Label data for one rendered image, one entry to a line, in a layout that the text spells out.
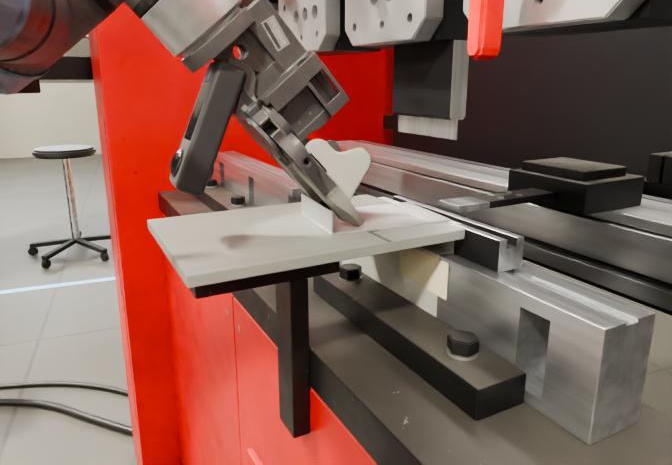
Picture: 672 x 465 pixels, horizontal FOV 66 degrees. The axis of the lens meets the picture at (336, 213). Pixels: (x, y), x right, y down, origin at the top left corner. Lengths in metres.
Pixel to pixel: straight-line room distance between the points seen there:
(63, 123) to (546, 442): 8.94
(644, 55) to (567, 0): 0.62
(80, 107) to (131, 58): 7.83
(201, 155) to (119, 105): 0.87
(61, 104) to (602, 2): 8.93
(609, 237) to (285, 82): 0.45
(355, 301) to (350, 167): 0.17
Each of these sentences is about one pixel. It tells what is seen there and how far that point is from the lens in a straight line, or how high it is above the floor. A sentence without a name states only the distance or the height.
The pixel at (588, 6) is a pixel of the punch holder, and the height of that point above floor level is 1.18.
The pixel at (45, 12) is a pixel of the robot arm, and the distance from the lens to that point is 0.38.
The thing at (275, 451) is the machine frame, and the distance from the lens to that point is 0.74.
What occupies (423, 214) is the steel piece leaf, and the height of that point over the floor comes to 1.00.
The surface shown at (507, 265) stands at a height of 0.97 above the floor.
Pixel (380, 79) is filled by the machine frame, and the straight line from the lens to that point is 1.55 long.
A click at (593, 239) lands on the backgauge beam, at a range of 0.73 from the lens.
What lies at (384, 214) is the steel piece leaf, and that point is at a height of 1.00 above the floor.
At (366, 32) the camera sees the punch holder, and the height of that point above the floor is 1.19.
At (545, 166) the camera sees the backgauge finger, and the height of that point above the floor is 1.03.
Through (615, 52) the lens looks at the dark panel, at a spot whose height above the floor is 1.18.
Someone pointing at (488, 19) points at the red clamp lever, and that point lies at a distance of 0.40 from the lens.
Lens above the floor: 1.14
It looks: 14 degrees down
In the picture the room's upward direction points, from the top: straight up
